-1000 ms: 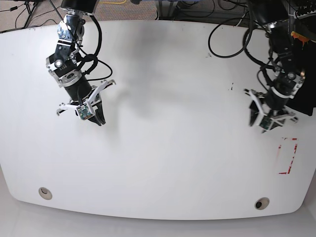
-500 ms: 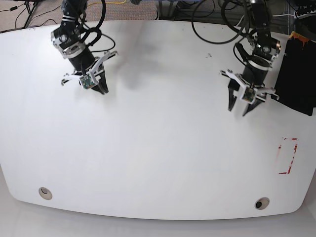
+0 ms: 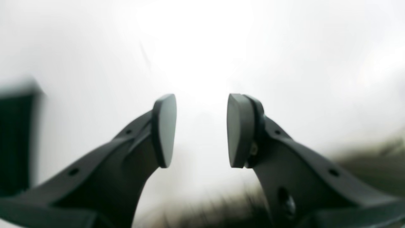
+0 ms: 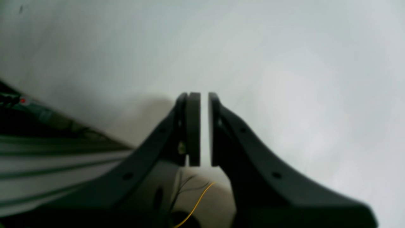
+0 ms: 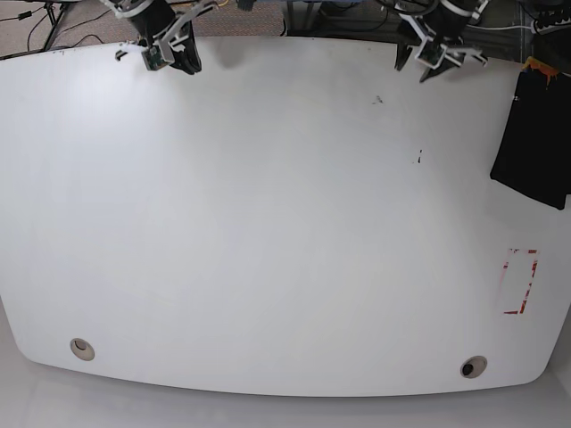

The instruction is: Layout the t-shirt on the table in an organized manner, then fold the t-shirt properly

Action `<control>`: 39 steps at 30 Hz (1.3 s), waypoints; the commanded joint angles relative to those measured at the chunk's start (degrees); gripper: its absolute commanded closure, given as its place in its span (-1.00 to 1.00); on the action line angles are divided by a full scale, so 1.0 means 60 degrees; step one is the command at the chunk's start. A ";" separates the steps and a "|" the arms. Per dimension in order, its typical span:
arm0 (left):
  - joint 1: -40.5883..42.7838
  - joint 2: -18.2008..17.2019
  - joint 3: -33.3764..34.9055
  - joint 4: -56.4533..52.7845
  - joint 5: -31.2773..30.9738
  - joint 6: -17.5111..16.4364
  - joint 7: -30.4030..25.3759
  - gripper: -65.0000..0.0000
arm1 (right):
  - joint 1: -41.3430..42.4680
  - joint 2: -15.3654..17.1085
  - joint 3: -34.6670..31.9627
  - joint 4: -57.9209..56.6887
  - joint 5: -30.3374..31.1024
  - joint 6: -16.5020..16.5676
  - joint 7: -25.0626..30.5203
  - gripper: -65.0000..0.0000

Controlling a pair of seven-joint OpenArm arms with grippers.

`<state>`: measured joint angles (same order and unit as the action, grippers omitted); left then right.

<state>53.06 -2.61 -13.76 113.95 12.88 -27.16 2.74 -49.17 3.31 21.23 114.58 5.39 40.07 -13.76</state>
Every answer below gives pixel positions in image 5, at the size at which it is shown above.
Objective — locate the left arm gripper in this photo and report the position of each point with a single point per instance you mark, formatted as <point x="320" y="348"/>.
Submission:
<point x="442" y="22"/>

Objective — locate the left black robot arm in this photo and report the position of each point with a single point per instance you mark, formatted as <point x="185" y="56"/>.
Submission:
<point x="432" y="34"/>

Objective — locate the left table cable grommet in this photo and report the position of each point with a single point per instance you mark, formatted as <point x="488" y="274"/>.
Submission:
<point x="82" y="349"/>

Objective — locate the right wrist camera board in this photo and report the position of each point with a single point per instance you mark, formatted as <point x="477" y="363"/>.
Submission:
<point x="153" y="59"/>

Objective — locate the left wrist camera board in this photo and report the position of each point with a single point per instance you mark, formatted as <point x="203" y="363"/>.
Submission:
<point x="431" y="54"/>

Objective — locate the white power strip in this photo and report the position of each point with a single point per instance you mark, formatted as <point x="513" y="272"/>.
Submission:
<point x="552" y="20"/>

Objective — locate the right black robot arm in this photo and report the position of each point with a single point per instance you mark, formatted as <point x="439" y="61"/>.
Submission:
<point x="165" y="36"/>

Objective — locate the red tape rectangle marking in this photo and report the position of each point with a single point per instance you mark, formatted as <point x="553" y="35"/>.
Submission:
<point x="517" y="278"/>

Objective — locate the table cable grommet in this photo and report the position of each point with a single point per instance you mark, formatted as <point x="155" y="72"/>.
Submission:
<point x="473" y="367"/>
<point x="82" y="349"/>

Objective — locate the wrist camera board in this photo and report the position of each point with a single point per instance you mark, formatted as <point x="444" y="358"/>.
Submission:
<point x="153" y="59"/>
<point x="431" y="54"/>

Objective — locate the black t-shirt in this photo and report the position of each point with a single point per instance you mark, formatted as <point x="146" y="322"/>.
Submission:
<point x="534" y="154"/>

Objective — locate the right table cable grommet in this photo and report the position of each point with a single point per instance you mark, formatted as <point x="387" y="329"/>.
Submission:
<point x="473" y="367"/>

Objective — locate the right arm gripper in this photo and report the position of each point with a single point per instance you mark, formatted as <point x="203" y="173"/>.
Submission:
<point x="157" y="23"/>

